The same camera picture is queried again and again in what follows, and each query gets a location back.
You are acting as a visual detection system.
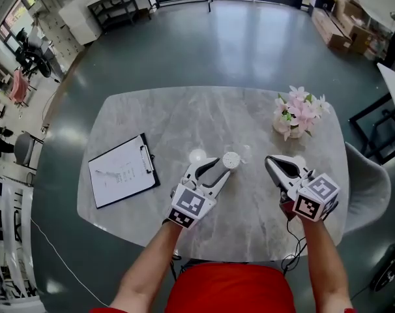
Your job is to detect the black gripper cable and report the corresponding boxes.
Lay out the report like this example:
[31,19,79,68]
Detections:
[281,219,308,273]

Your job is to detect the black shelf unit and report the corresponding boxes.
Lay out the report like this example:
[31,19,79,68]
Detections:
[87,0,140,34]

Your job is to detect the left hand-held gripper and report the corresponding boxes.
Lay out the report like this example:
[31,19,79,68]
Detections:
[166,156,231,230]

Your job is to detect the long cardboard box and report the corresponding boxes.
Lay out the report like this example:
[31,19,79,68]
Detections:
[311,7,352,52]

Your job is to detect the person's left forearm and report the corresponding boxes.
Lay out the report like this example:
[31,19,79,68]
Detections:
[109,222,182,310]

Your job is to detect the person's red shirt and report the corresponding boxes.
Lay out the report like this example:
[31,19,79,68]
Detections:
[89,261,358,313]

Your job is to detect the black clipboard with paper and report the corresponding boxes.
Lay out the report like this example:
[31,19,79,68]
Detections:
[87,132,162,210]

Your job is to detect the white floor cable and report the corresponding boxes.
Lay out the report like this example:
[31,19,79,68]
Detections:
[30,218,109,308]

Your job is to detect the small grey chair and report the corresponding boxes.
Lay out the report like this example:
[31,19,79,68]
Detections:
[14,132,45,171]

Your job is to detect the pink flowers in pot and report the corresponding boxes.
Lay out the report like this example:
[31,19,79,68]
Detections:
[271,85,332,142]

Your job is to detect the clear plastic tube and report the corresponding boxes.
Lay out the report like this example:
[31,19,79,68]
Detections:
[238,143,256,159]

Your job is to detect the pink chair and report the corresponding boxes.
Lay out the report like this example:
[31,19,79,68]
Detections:
[8,68,32,107]

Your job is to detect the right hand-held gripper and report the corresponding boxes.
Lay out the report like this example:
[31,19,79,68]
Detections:
[265,155,341,223]

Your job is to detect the grey marble table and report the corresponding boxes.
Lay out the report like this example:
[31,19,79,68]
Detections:
[76,85,350,263]

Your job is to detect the person's right forearm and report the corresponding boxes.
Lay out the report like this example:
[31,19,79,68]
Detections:
[297,215,354,311]

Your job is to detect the open cardboard box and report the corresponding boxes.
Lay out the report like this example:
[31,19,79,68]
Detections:
[334,0,375,55]

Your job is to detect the small white cup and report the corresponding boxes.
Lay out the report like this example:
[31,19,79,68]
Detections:
[222,151,242,175]

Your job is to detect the white storage rack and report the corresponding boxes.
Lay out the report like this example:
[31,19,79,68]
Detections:
[0,171,38,306]

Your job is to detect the white cabinet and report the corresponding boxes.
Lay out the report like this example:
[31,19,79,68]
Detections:
[59,0,102,47]

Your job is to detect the grey upholstered chair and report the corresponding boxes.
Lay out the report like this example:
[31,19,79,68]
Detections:
[342,141,391,235]

